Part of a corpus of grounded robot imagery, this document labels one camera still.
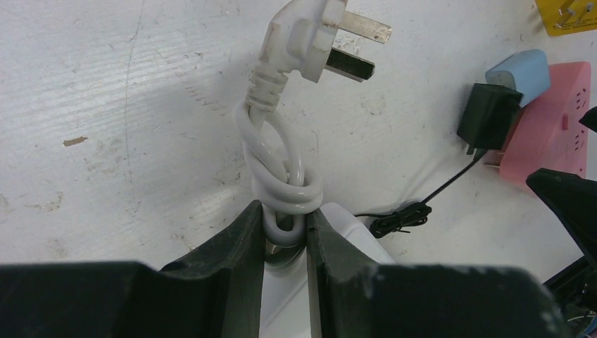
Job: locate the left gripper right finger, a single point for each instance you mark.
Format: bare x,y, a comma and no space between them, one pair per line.
460,301

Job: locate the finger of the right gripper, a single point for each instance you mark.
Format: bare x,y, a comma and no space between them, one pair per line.
573,200
589,119

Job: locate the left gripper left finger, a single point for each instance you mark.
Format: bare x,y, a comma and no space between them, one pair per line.
212,291

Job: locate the pink triangular socket adapter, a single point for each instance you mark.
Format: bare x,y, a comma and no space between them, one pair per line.
548,133

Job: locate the light blue plug adapter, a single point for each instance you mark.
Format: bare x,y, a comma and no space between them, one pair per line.
526,72

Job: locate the black charger with cable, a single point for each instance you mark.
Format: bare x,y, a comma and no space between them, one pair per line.
484,125

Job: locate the yellow cube adapter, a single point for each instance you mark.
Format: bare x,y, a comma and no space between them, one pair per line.
566,17

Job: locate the white power strip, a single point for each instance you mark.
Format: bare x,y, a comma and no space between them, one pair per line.
327,292

